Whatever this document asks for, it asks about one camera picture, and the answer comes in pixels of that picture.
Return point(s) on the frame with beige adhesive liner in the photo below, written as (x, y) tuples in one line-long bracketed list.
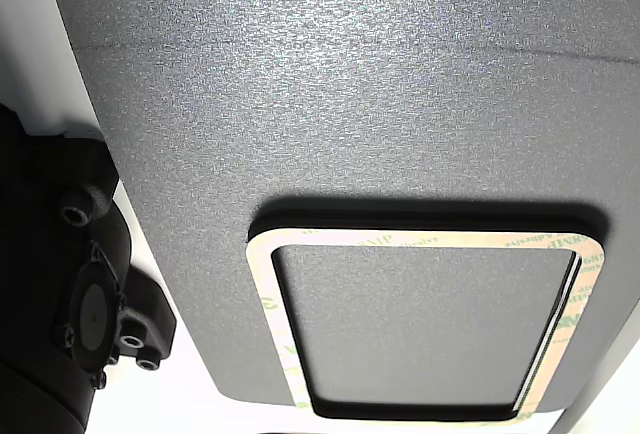
[(261, 279)]

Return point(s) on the grey textured plastic panel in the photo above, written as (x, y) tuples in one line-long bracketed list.
[(320, 104)]

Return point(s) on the stack of black frames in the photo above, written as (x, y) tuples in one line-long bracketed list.
[(425, 220)]

